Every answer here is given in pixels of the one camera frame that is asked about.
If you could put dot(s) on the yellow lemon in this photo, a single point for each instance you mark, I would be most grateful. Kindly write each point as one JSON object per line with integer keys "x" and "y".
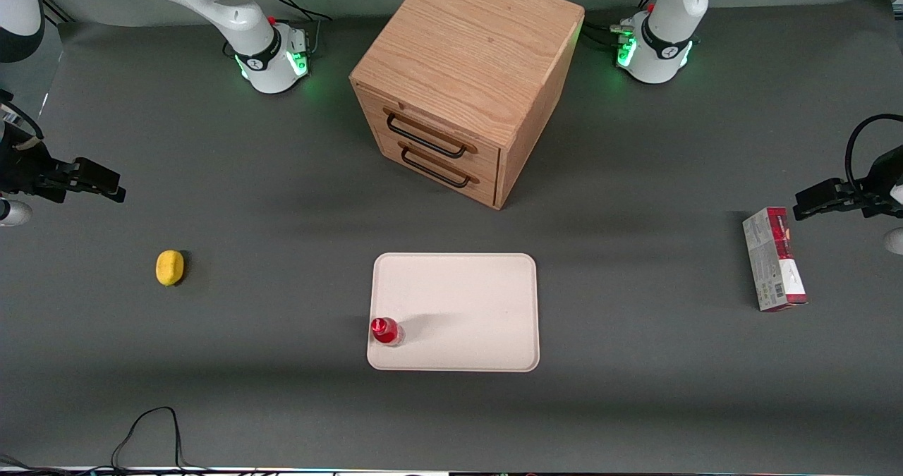
{"x": 169, "y": 268}

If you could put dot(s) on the red coke bottle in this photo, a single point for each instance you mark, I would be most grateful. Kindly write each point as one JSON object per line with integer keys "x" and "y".
{"x": 384, "y": 329}

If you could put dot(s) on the grey and red carton box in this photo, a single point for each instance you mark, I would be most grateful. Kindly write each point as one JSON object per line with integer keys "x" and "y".
{"x": 772, "y": 264}

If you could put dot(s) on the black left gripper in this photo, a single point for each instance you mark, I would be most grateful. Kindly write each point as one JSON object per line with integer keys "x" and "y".
{"x": 881, "y": 182}

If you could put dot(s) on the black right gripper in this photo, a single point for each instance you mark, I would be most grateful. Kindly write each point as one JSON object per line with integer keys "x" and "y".
{"x": 22, "y": 168}

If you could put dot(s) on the wooden drawer cabinet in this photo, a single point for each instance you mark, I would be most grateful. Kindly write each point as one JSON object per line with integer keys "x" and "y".
{"x": 465, "y": 46}

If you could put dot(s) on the beige rectangular tray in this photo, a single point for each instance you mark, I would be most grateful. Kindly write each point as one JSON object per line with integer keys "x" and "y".
{"x": 465, "y": 300}

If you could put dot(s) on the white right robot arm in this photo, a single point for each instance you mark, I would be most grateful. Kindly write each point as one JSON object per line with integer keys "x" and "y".
{"x": 233, "y": 10}

